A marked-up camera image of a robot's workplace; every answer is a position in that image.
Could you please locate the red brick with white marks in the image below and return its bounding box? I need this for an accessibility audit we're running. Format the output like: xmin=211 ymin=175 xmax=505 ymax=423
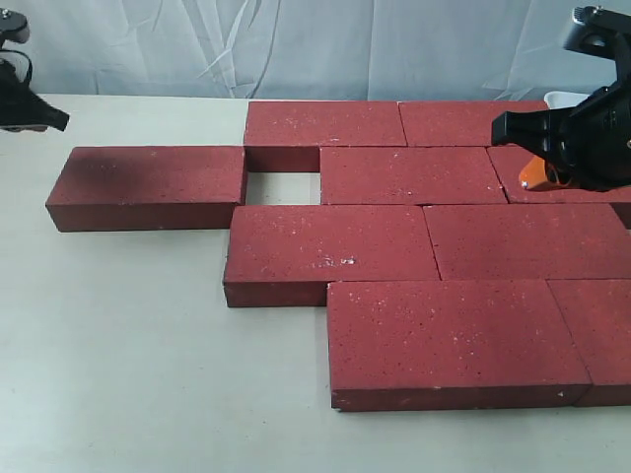
xmin=223 ymin=205 xmax=440 ymax=307

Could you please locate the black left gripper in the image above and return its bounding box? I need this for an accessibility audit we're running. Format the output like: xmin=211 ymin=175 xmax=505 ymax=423
xmin=0 ymin=9 xmax=70 ymax=132

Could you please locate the white plastic tray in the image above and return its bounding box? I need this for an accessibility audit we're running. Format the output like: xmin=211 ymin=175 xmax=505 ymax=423
xmin=543 ymin=91 xmax=590 ymax=109

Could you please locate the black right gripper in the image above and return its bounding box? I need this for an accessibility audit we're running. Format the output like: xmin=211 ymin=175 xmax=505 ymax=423
xmin=491 ymin=6 xmax=630 ymax=192

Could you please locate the light blue backdrop cloth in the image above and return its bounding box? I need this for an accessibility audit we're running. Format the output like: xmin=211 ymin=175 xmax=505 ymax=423
xmin=8 ymin=0 xmax=615 ymax=101

